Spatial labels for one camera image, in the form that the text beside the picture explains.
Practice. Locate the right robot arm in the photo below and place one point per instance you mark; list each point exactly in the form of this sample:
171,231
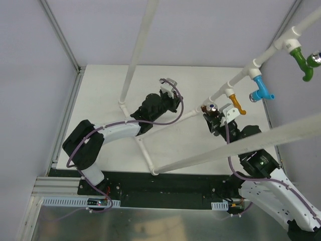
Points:
266,185

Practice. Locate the green water faucet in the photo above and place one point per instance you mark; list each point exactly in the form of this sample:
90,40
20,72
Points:
307,65

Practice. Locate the white cable duct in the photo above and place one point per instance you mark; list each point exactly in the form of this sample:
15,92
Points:
220,206
76,202

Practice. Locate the right aluminium frame post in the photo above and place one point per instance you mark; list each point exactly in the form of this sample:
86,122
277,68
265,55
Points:
271,50

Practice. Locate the left white cable duct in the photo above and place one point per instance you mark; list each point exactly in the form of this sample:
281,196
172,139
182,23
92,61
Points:
76,202

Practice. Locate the left aluminium frame post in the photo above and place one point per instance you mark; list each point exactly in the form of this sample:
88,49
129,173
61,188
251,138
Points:
59,34

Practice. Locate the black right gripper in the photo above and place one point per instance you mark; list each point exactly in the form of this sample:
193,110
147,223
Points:
214,123

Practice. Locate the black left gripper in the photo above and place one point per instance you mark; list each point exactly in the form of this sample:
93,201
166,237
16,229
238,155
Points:
169,101

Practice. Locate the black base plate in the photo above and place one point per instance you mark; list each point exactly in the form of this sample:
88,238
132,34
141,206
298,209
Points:
173,191

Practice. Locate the blue water faucet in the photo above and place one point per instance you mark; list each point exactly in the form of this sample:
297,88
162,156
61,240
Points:
262,92

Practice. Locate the right white cable duct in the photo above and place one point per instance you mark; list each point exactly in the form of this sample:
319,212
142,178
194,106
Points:
220,206

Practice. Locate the orange water faucet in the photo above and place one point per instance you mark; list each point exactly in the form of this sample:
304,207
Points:
237,104

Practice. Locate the brown water faucet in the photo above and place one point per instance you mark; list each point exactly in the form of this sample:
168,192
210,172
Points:
210,109

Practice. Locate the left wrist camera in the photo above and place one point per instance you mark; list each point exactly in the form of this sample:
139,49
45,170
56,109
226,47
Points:
167,86

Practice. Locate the aluminium frame post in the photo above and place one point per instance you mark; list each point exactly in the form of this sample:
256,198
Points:
59,34
271,50

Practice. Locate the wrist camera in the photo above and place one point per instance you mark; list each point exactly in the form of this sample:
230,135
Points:
230,112
167,86

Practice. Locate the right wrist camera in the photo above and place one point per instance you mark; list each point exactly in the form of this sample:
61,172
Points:
230,112

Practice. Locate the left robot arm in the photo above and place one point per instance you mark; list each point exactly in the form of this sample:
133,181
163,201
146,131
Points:
85,142

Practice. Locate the white PVC pipe frame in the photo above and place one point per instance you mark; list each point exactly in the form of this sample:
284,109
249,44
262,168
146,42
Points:
301,129

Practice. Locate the aluminium front rail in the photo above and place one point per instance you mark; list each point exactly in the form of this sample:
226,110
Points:
56,186

